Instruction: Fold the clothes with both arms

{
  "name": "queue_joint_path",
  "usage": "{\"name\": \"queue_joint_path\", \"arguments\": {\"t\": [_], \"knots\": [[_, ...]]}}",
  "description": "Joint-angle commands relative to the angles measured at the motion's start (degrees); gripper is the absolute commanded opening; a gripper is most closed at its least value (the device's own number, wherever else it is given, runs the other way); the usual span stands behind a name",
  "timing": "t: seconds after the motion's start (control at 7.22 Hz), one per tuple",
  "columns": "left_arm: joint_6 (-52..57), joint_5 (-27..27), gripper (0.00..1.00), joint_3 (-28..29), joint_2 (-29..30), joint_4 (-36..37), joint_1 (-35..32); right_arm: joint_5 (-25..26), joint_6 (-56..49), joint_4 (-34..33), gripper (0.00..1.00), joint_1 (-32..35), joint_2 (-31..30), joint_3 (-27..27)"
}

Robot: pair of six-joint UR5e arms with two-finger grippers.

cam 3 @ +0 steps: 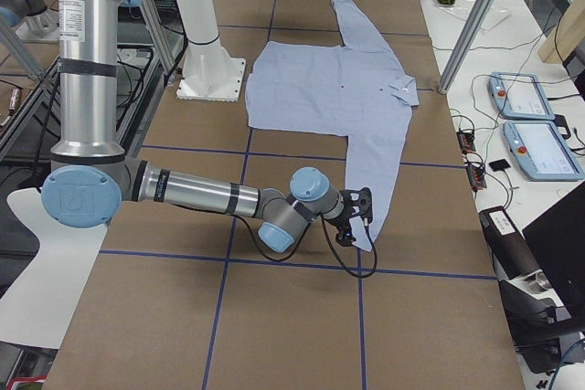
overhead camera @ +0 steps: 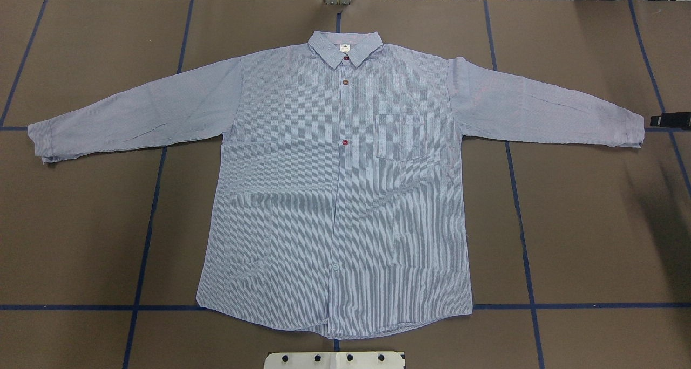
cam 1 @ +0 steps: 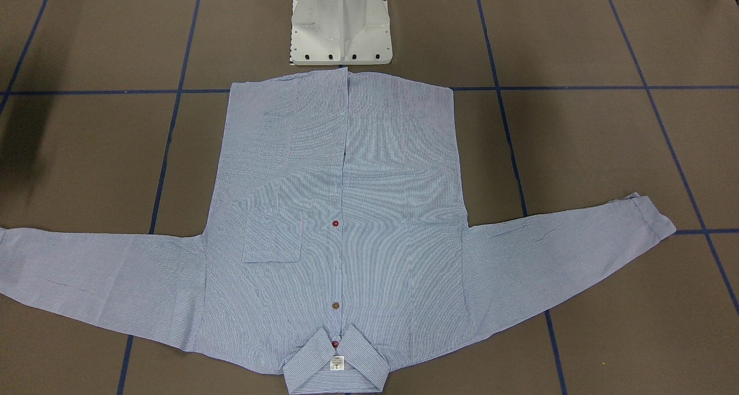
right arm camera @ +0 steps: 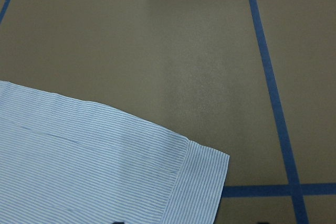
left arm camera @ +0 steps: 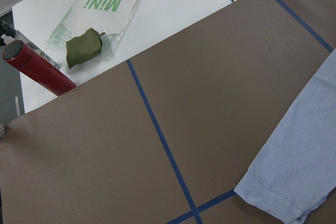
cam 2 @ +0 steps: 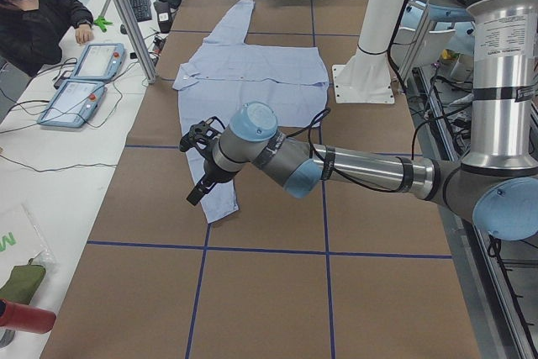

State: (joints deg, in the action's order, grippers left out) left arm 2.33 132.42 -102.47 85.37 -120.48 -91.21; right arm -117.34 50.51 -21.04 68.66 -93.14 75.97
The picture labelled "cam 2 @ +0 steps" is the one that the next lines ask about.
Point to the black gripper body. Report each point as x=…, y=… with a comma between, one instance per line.
x=210, y=171

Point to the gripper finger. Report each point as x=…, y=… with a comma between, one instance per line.
x=195, y=196
x=206, y=185

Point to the light blue striped shirt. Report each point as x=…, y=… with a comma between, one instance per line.
x=254, y=90

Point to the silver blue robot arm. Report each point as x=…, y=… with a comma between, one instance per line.
x=494, y=185

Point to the person's hand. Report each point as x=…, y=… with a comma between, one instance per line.
x=83, y=34

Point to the black keyboard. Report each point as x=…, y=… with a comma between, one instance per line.
x=141, y=9

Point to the upper blue teach pendant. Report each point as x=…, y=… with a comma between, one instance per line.
x=99, y=62

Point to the blue teach pendant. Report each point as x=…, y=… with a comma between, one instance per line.
x=74, y=103
x=99, y=62

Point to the lower blue teach pendant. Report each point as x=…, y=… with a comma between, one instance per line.
x=74, y=103

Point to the green plastic toy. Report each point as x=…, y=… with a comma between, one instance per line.
x=102, y=23

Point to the clear plastic bag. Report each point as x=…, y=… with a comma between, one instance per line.
x=22, y=241

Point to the green pouch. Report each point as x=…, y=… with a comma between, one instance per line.
x=23, y=283

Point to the person in black jacket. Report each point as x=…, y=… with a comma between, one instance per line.
x=31, y=31

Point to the red bottle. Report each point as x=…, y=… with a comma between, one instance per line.
x=26, y=318

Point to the aluminium frame post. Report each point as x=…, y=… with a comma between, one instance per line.
x=127, y=17

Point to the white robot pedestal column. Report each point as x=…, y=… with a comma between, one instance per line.
x=366, y=77

